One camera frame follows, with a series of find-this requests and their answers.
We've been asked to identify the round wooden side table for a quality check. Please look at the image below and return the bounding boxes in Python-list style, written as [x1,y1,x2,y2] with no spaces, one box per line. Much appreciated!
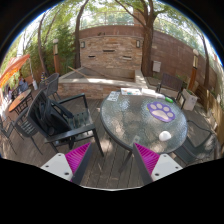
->
[9,89,33,114]

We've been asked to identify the large tree trunk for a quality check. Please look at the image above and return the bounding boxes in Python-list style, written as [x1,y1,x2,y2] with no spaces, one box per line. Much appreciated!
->
[115,0,156,77]

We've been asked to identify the white planter box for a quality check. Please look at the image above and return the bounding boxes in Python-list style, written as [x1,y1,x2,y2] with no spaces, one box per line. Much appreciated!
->
[182,89,198,111]

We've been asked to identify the round glass patio table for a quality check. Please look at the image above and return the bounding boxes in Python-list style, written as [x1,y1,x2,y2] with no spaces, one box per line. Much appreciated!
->
[100,91,188,172]

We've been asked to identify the green small object on table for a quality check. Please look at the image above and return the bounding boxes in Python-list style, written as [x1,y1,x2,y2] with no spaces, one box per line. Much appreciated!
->
[165,97,174,103]

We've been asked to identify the black chair right of table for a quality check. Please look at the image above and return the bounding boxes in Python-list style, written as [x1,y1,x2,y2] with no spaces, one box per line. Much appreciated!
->
[174,120,217,166]

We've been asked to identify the stone raised planter fountain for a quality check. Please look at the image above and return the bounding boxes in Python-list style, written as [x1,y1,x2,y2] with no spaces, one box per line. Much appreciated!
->
[58,67,147,99]

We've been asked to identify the dark chair behind armchair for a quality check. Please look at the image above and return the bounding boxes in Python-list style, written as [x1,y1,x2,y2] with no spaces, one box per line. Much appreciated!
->
[39,73,59,97]

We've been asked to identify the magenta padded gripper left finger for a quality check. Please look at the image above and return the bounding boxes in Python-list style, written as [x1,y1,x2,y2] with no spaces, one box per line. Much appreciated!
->
[40,142,94,186]

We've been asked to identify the black backpack on chair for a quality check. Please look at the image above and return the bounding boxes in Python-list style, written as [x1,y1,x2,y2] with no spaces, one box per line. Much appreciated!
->
[35,98,73,136]

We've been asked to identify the white computer mouse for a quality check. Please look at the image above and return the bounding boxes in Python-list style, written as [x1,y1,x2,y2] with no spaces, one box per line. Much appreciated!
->
[159,131,171,141]

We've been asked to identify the grey mesh chair far left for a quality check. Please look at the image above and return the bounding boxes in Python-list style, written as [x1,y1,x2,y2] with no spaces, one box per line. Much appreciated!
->
[0,107,44,156]

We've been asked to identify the dark wicker chair behind table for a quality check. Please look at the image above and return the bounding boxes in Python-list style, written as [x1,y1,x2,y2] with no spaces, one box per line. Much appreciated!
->
[156,73,183,101]

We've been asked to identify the orange patio umbrella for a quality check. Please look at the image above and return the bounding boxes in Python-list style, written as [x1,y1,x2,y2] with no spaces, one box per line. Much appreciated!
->
[0,54,30,87]

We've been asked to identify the black metal armchair near table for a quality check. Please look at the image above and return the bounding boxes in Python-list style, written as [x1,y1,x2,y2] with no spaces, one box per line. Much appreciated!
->
[27,90,104,155]

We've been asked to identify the white booklet on table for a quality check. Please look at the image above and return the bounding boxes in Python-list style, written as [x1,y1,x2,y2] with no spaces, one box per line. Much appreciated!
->
[121,88,142,95]

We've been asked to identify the purple paw print mouse pad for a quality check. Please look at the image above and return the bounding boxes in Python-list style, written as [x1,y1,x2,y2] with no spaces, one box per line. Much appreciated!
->
[147,101,175,122]

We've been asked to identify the white paper on table edge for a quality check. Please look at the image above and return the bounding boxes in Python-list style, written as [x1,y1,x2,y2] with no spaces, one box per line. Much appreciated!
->
[142,88,165,99]

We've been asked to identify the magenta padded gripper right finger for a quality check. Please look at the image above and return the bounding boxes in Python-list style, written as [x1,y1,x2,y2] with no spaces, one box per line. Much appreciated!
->
[132,142,184,186]

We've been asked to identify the patterned paper sheet on table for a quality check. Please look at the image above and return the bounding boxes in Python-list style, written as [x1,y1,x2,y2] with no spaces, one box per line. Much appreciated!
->
[107,91,120,102]

